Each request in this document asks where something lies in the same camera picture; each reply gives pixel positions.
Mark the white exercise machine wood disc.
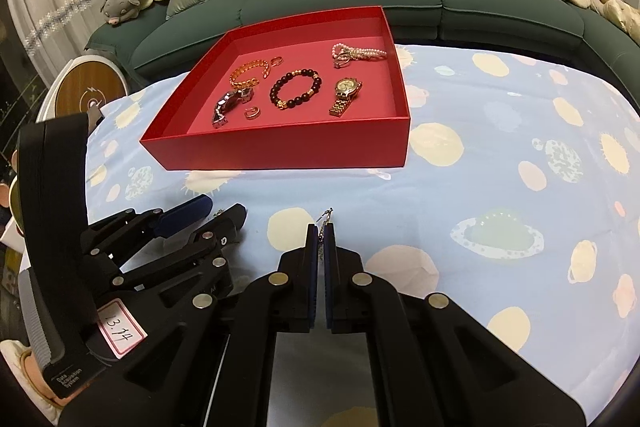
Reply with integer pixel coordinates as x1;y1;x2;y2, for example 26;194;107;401
36;54;129;121

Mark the gold chain bangle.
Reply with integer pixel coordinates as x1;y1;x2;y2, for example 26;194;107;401
229;60;271;90

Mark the silver chain necklace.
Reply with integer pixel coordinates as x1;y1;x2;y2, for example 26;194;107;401
316;207;335;263

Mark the red shallow box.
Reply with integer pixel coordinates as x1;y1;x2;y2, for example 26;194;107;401
140;6;410;170

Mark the silver wristwatch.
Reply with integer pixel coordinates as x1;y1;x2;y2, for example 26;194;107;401
212;88;254;128

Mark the black bead bracelet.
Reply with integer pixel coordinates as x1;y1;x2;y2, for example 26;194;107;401
268;67;324;111

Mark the planet print blue tablecloth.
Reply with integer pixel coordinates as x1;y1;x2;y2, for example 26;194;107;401
87;46;639;419

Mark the gold wristwatch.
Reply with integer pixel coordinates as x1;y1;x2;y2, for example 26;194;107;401
329;77;362;117

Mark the person left hand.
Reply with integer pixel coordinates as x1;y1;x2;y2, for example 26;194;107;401
2;341;65;416

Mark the cream satin blanket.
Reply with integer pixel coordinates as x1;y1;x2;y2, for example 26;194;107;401
591;0;640;44

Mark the white pearl bracelet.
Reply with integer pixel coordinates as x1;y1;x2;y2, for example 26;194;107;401
331;42;390;70

